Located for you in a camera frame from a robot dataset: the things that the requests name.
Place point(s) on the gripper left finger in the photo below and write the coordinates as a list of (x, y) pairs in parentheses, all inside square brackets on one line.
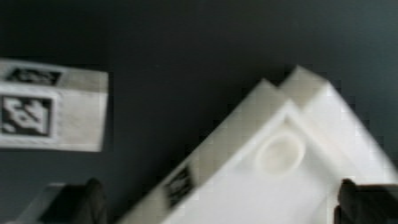
[(69, 204)]

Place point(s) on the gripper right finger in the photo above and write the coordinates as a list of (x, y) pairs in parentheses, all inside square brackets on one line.
[(367, 204)]

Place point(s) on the white leg with tag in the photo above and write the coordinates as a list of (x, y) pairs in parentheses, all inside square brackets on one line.
[(53, 106)]

